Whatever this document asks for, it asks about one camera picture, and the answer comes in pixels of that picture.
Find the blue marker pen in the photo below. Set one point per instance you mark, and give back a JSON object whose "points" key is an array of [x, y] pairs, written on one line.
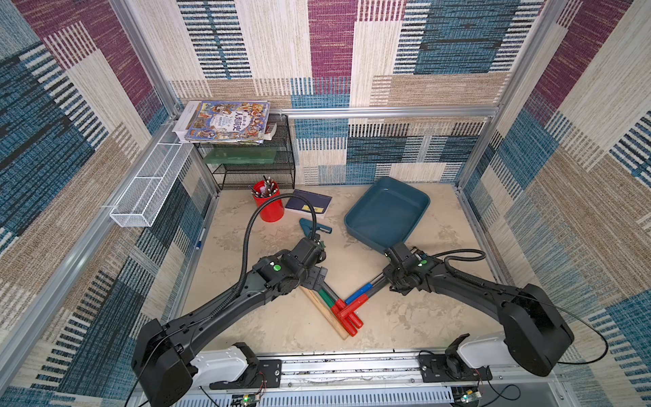
{"points": [[201, 238]]}

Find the red pen cup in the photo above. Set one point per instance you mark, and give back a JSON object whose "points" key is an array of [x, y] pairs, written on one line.
{"points": [[274, 211]]}

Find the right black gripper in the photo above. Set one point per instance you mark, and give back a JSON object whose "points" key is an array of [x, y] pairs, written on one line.
{"points": [[392, 275]]}

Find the teal hole punch tool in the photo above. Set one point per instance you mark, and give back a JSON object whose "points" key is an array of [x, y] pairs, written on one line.
{"points": [[309, 227]]}

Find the white wire basket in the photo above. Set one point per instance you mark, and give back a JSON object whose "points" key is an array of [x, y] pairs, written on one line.
{"points": [[141, 202]]}

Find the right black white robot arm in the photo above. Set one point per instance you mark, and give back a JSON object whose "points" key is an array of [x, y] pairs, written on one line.
{"points": [[536, 335]]}

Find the pens in cup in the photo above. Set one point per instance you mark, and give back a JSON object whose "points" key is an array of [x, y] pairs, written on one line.
{"points": [[266, 188]]}

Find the dark hoe with red grip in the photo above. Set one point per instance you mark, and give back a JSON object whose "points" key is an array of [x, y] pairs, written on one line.
{"points": [[365, 297]]}

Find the black wire mesh shelf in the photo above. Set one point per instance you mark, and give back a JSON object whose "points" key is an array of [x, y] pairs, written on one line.
{"points": [[241, 165]]}

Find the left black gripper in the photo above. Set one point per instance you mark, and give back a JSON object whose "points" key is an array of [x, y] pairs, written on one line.
{"points": [[317, 279]]}

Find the dark blue notebook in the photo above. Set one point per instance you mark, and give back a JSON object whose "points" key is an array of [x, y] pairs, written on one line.
{"points": [[301, 201]]}

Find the wooden handled hoe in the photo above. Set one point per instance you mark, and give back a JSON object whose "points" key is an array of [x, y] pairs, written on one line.
{"points": [[325, 312]]}

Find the green tray on shelf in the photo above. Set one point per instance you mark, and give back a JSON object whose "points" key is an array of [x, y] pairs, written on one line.
{"points": [[241, 155]]}

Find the chrome hoe with blue grip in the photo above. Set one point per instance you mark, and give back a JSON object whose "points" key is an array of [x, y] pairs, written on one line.
{"points": [[364, 289]]}

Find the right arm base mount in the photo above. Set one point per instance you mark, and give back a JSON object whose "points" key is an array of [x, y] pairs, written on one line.
{"points": [[441, 368]]}

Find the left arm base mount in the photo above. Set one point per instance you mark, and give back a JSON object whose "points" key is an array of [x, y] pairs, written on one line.
{"points": [[264, 374]]}

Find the colourful picture book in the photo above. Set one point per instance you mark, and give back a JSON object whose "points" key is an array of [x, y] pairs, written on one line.
{"points": [[226, 122]]}

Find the teal plastic storage box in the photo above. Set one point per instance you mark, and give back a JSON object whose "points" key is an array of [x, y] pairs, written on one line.
{"points": [[386, 214]]}

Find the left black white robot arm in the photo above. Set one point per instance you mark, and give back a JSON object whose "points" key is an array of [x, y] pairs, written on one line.
{"points": [[164, 353]]}

